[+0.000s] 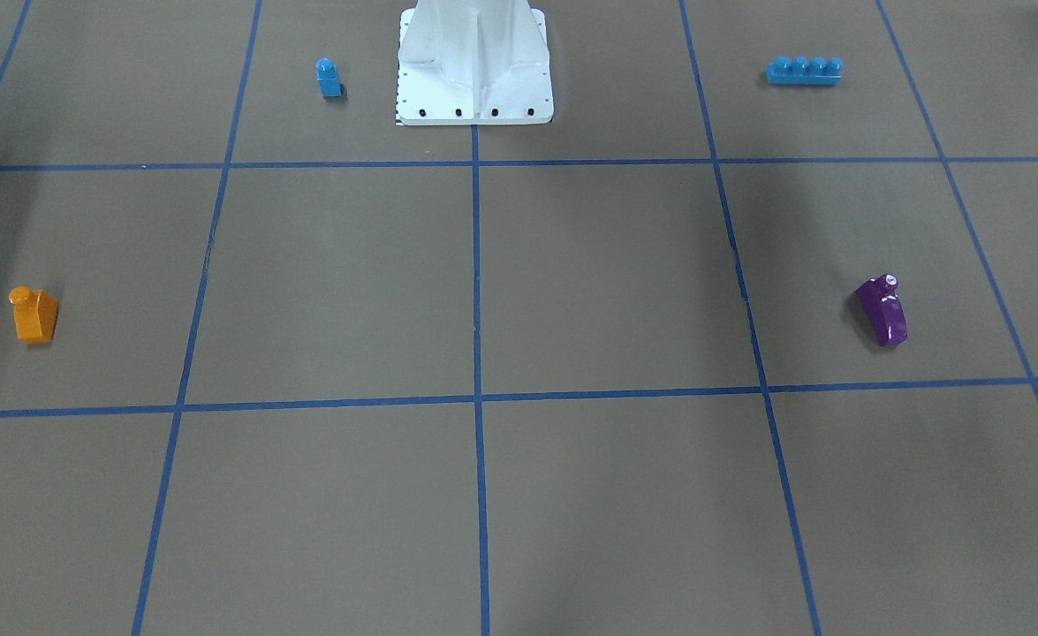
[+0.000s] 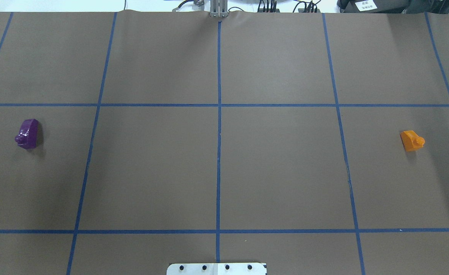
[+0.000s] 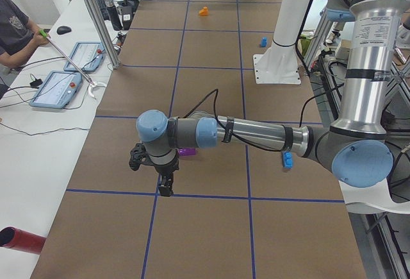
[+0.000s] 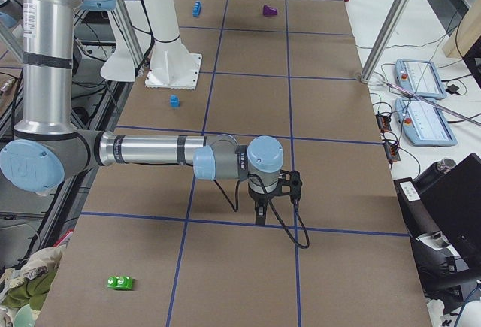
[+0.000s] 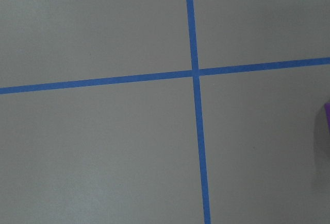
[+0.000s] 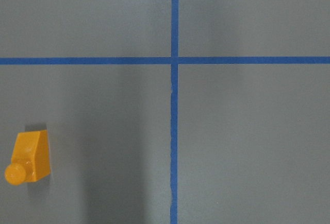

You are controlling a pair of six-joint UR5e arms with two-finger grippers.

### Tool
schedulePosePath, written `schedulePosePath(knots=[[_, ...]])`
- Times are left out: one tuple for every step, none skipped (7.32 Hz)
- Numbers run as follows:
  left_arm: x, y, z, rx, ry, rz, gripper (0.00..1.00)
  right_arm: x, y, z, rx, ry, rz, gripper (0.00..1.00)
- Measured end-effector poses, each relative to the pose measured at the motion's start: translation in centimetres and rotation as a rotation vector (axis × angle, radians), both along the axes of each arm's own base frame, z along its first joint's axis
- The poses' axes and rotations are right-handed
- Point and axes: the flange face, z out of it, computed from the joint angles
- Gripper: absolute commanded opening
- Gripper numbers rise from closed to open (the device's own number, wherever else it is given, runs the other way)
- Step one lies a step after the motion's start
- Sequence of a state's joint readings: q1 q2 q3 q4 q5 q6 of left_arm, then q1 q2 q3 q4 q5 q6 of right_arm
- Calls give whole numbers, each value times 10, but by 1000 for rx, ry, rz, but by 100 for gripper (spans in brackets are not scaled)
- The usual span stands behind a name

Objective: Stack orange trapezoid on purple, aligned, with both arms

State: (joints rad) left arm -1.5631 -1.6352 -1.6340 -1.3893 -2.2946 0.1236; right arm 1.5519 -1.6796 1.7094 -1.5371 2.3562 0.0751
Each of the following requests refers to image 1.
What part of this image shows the purple trapezoid block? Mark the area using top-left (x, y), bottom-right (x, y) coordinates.
top-left (854, 273), bottom-right (909, 349)

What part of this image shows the orange trapezoid block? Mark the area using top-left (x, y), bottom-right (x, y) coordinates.
top-left (9, 286), bottom-right (59, 344)

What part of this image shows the small blue block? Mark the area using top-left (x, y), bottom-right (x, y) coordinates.
top-left (315, 57), bottom-right (344, 98)

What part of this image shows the long blue four-stud brick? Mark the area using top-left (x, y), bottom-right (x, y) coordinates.
top-left (765, 56), bottom-right (845, 86)

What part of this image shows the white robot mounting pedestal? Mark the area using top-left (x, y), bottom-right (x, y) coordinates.
top-left (395, 1), bottom-right (555, 126)

